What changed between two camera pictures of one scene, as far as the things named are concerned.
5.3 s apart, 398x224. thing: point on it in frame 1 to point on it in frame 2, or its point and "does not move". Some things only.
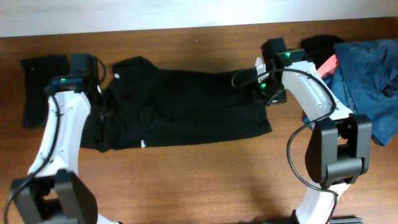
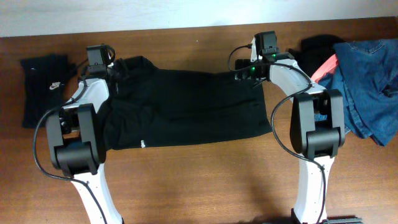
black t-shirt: [138, 104] does not move
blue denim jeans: [366, 82] does not move
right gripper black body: [270, 91] to [250, 70]
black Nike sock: [39, 72] does not move
